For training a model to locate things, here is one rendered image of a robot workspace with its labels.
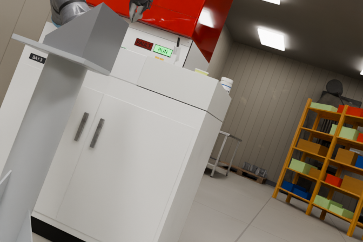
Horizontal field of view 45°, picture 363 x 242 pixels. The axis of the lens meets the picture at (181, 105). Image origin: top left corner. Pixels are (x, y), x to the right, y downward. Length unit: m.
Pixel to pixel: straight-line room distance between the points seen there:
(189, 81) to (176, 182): 0.45
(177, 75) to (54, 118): 0.59
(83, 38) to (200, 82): 0.57
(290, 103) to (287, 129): 0.70
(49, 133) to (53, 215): 0.55
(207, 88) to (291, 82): 10.48
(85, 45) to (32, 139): 0.40
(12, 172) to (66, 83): 0.38
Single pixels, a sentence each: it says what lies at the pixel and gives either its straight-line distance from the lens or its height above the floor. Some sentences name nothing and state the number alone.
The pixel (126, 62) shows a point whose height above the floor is 0.90.
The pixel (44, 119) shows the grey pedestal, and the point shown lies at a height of 0.56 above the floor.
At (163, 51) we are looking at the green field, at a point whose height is 1.10.
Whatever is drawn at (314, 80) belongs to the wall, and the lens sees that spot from 12.38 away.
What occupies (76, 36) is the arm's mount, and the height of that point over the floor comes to 0.89.
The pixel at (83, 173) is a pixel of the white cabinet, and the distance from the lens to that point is 2.06.
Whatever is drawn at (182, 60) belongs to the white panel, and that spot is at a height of 1.08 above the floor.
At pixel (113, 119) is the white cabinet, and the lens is 2.01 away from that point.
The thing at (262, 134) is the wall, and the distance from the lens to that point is 12.21.
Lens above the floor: 0.73
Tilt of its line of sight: 2 degrees up
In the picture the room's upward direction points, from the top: 21 degrees clockwise
